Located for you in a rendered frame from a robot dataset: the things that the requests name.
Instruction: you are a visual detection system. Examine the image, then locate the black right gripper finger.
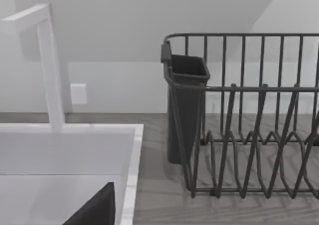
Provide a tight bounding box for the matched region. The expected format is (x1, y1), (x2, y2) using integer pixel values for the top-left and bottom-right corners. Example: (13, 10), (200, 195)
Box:
(62, 182), (116, 225)

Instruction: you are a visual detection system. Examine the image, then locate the white sink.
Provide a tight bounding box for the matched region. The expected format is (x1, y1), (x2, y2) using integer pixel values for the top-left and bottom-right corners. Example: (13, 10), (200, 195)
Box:
(0, 123), (145, 225)

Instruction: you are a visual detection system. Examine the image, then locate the dark grey cutlery holder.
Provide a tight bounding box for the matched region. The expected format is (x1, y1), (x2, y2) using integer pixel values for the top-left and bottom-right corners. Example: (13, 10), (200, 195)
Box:
(167, 54), (211, 165)

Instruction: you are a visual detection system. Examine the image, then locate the tall white tap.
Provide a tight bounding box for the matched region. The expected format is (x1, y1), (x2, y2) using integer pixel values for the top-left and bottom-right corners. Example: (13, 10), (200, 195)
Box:
(0, 3), (66, 133)

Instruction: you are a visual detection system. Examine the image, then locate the white wall outlet plate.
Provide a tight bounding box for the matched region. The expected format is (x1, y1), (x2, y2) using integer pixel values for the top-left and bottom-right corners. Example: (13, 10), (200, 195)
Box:
(70, 83), (87, 104)

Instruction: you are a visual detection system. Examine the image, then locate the dark grey wire dish rack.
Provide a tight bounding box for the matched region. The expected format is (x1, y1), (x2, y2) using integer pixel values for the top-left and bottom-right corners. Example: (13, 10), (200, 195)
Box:
(160, 33), (319, 200)

